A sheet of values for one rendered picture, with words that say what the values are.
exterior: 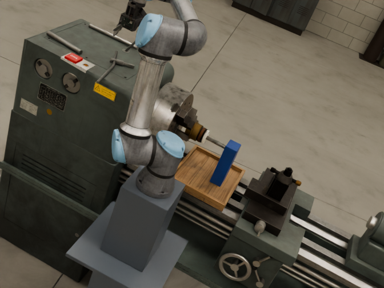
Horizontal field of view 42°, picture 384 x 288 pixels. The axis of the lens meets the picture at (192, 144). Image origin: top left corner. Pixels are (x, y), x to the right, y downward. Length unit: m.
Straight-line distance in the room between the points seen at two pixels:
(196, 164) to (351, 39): 6.70
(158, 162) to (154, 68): 0.35
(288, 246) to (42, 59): 1.38
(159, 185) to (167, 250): 0.44
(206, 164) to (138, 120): 0.90
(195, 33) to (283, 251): 1.05
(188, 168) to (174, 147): 0.72
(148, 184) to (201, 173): 0.66
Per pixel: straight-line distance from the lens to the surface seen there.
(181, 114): 2.28
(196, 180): 2.42
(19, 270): 2.97
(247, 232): 2.21
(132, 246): 2.02
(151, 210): 1.88
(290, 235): 2.33
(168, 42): 1.64
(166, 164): 1.80
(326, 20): 8.88
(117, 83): 2.20
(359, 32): 8.94
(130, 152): 1.75
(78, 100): 2.31
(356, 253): 2.48
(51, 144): 2.51
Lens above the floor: 2.29
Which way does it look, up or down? 32 degrees down
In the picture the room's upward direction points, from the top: 22 degrees clockwise
